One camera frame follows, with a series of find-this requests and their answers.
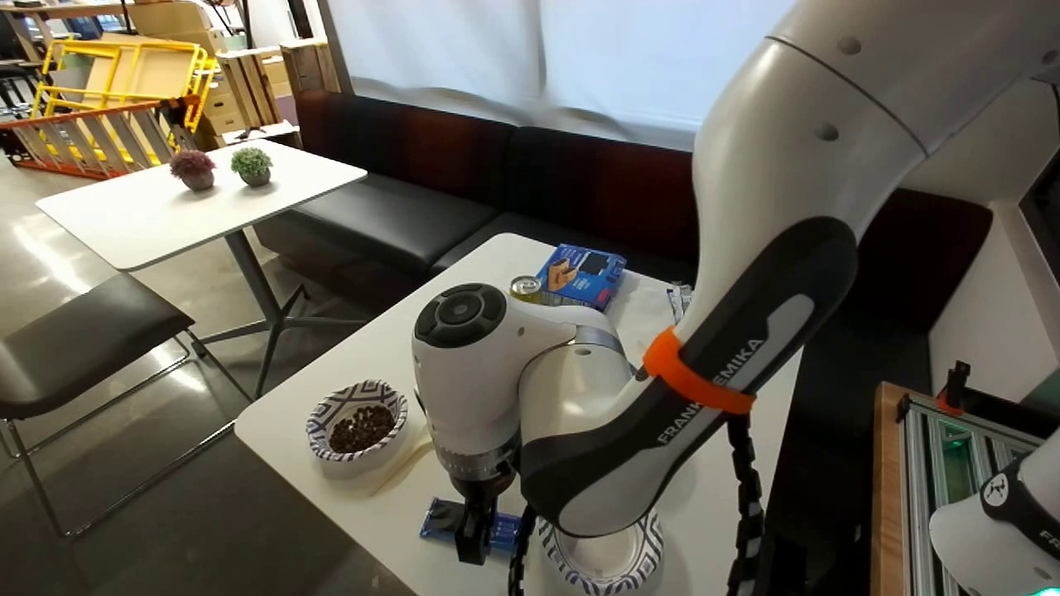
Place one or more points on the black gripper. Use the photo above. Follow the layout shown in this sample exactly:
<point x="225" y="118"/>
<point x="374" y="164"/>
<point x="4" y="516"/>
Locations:
<point x="481" y="480"/>

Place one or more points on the blue chocolate bar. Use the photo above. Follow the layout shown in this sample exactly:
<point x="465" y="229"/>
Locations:
<point x="508" y="533"/>

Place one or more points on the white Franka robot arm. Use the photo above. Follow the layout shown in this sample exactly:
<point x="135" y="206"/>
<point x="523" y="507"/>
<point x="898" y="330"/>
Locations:
<point x="795" y="165"/>

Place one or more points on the blue zigzag paper plate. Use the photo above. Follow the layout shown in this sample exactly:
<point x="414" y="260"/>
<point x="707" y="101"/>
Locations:
<point x="650" y="549"/>

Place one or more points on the cream plastic spoon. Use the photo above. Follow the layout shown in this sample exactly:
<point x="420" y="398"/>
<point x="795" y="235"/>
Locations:
<point x="397" y="452"/>

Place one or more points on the patterned paper bowl brown food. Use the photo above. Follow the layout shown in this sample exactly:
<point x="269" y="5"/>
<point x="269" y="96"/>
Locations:
<point x="355" y="428"/>

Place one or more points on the blue cookie box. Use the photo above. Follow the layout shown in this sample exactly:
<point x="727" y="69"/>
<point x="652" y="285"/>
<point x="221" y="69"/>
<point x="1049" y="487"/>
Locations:
<point x="580" y="277"/>

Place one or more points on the black upholstered bench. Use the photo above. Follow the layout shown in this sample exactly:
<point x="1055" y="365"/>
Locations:
<point x="386" y="216"/>

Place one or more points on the wooden framed metal cabinet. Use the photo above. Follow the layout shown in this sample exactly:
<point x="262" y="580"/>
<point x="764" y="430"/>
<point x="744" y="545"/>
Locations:
<point x="890" y="498"/>

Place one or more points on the white side table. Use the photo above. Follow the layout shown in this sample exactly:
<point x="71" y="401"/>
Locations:
<point x="168" y="210"/>

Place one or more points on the dark red ball plant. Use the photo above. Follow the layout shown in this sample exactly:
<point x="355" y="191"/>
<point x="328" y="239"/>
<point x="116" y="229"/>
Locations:
<point x="192" y="171"/>

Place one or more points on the white window blind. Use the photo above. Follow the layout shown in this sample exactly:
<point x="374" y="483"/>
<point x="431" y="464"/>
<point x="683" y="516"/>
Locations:
<point x="531" y="54"/>

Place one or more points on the wooden drawer cabinet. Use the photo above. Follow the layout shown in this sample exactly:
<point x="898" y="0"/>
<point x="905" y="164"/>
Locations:
<point x="250" y="88"/>

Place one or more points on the white black cap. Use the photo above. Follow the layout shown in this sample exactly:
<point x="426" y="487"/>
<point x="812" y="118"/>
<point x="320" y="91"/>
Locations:
<point x="995" y="529"/>

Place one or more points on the yellow metal rack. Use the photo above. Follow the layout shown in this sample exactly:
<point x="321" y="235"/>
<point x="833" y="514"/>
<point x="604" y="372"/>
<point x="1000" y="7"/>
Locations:
<point x="120" y="76"/>

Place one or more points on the black metal frame chair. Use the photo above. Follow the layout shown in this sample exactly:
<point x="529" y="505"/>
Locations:
<point x="78" y="349"/>

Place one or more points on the black bracket with red part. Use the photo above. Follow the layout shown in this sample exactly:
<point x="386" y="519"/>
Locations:
<point x="971" y="401"/>

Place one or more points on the orange slatted frame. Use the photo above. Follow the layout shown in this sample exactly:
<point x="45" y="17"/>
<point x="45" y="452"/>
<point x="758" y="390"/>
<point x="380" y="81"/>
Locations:
<point x="88" y="136"/>

